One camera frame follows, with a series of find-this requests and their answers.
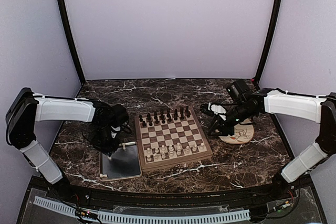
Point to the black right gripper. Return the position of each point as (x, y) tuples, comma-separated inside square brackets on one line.
[(222, 126)]

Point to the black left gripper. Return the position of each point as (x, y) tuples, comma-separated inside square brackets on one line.
[(107, 150)]

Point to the white chess king piece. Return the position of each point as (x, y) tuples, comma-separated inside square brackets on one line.
[(178, 149)]

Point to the white chess knight piece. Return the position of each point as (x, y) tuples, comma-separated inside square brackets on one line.
[(156, 154)]

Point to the white chess queen piece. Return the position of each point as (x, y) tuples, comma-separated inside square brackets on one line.
[(171, 151)]

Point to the white chess pawn piece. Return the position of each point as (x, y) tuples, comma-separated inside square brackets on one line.
[(163, 151)]

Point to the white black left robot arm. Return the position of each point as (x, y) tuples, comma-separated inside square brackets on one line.
[(33, 113)]

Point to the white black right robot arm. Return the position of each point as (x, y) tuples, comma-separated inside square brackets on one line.
[(248, 103)]

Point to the white chess pieces in tray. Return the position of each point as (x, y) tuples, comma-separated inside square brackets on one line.
[(111, 167)]

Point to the wooden chess board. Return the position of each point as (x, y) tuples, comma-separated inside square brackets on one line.
[(156, 136)]

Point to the dark chess pieces row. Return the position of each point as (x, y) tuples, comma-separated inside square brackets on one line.
[(177, 117)]

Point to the round bird pattern plate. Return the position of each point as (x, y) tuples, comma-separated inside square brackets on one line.
[(243, 134)]

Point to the metal tray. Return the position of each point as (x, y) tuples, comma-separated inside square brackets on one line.
[(124, 163)]

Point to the white perforated cable duct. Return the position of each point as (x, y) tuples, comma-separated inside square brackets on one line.
[(123, 214)]

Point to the black front rail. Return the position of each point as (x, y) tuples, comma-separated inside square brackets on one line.
[(177, 192)]

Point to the black right frame post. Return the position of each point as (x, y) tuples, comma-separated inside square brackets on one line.
[(268, 41)]

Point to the black frame post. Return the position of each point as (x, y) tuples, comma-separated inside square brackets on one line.
[(70, 40), (268, 41)]

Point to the black left frame post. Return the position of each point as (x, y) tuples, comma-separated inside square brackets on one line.
[(70, 40)]

